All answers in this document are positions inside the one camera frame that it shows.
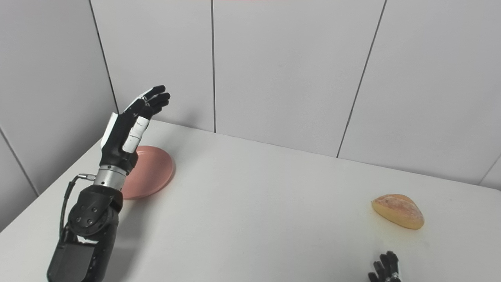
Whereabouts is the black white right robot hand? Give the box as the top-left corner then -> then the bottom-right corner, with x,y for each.
368,251 -> 403,282

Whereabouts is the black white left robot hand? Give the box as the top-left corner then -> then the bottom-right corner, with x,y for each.
100,85 -> 171,173

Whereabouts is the pink round plate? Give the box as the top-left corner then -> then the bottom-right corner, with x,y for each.
121,146 -> 175,200

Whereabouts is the golden bread roll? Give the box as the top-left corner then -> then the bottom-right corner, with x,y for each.
371,194 -> 425,230

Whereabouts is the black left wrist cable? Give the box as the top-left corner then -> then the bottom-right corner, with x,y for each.
59,174 -> 96,239

